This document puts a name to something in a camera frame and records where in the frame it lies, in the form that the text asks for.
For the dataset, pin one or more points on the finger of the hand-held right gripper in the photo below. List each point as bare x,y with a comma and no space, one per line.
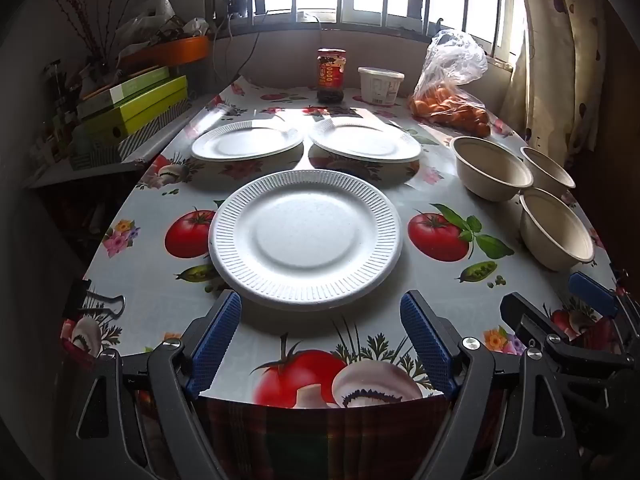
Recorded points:
530,317
595,292

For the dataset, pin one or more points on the plaid cloth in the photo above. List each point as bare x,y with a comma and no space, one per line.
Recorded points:
325,440

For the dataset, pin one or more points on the black binder clip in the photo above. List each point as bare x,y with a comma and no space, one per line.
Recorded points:
100,302

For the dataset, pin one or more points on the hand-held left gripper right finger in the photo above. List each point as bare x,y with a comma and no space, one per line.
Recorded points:
425,345

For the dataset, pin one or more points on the spotted cream curtain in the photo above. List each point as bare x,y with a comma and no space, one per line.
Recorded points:
555,60

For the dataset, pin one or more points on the clear plastic bag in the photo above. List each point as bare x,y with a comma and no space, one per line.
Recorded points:
452,60

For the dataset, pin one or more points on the vegetable print tablecloth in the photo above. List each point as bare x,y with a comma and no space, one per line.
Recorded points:
150,280

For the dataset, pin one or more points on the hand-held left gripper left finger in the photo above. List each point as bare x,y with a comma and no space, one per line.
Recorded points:
215,345

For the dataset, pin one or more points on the crumpled plastic bags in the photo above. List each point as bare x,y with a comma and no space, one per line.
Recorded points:
150,17

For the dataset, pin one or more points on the beige paper bowl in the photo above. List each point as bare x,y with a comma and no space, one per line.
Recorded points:
550,167
555,232
492,167

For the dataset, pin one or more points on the red label sauce jar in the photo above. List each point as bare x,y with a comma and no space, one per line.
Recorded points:
331,75

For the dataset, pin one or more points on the white ribbed foam plate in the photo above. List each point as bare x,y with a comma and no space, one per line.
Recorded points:
305,240
245,142
365,142

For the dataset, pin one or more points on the white plastic tub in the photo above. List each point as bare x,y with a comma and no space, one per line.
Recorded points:
381,85

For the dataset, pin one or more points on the white side shelf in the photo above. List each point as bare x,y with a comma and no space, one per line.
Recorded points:
75,172

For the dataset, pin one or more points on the pile of small oranges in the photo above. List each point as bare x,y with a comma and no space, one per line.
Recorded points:
445,107

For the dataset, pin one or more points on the dry branches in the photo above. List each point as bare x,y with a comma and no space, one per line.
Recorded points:
82,20

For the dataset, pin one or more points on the flat white and green box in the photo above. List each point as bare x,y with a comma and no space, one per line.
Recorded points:
135,85

